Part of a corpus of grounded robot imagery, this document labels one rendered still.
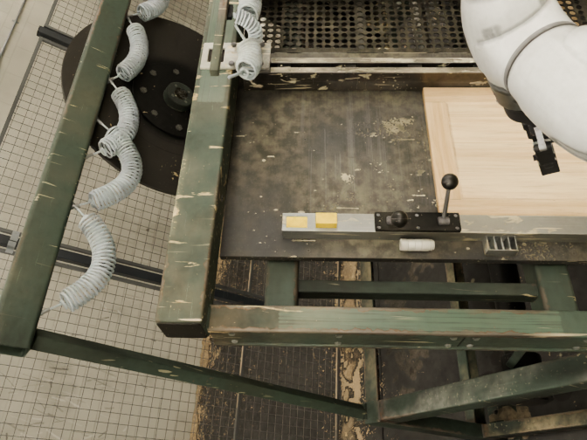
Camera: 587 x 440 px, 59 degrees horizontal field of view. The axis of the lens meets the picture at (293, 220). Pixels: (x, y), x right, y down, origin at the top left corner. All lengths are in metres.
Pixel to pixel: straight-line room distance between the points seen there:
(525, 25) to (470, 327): 0.67
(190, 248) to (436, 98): 0.81
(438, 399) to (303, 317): 0.96
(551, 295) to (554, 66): 0.80
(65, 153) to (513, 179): 1.25
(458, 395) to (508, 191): 0.81
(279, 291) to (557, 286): 0.66
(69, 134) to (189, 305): 0.80
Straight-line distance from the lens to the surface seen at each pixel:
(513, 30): 0.69
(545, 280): 1.37
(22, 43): 7.12
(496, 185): 1.40
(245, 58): 1.35
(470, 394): 1.89
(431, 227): 1.25
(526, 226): 1.33
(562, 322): 1.24
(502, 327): 1.19
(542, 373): 1.74
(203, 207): 1.21
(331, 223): 1.21
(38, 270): 1.51
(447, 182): 1.20
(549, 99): 0.63
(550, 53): 0.65
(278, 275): 1.25
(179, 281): 1.13
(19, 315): 1.46
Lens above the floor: 2.23
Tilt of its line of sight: 27 degrees down
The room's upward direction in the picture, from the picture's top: 71 degrees counter-clockwise
